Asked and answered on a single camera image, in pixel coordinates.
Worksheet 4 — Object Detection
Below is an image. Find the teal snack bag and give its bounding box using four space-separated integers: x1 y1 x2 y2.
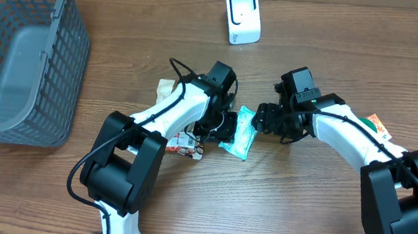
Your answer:
218 106 257 160

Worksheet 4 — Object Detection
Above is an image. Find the brown white snack pouch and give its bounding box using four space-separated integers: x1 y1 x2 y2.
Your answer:
130 79 209 160

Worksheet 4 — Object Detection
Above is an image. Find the orange tissue pack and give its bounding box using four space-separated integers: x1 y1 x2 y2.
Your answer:
367 113 392 140

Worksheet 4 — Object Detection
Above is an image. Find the red white stick pack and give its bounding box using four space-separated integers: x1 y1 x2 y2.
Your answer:
166 132 190 153

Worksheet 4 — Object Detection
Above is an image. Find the green lidded can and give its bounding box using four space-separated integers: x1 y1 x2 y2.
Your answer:
360 118 377 133

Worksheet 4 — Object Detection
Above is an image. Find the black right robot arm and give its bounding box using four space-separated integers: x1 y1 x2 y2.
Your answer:
252 67 418 234

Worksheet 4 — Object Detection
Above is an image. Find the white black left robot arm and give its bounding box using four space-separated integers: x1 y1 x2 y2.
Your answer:
67 61 238 234

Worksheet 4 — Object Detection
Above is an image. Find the white barcode scanner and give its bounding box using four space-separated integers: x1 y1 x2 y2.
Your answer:
226 0 262 45

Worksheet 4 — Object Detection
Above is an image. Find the grey plastic basket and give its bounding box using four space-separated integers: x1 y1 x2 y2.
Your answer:
0 0 91 147

